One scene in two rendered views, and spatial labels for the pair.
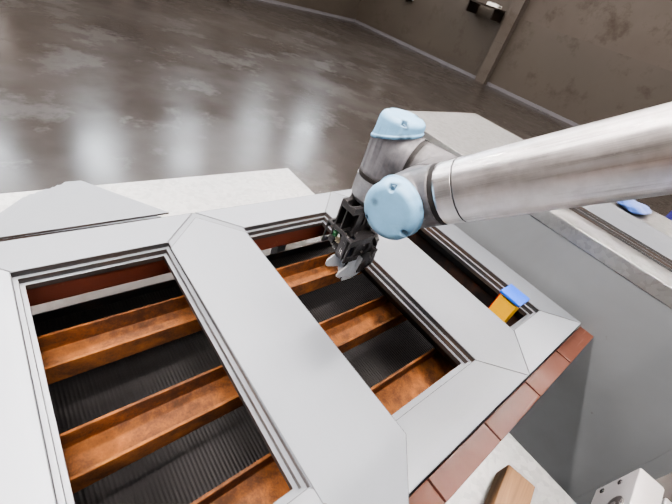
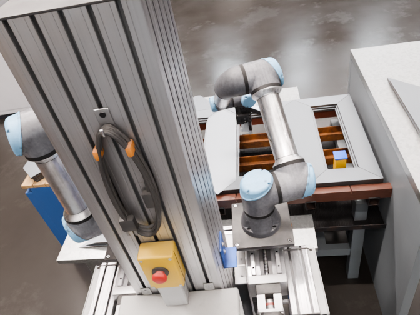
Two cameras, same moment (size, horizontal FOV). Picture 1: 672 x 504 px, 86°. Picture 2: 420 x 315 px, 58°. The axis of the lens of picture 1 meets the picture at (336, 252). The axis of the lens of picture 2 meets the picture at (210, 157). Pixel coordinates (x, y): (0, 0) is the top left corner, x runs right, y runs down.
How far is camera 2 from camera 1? 164 cm
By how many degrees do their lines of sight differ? 48
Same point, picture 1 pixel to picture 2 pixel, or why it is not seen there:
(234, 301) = (215, 137)
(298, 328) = (228, 147)
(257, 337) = (214, 147)
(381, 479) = (219, 185)
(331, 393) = (223, 165)
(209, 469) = not seen: hidden behind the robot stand
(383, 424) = (231, 175)
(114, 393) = not seen: hidden behind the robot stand
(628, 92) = not seen: outside the picture
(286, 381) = (213, 159)
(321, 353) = (229, 155)
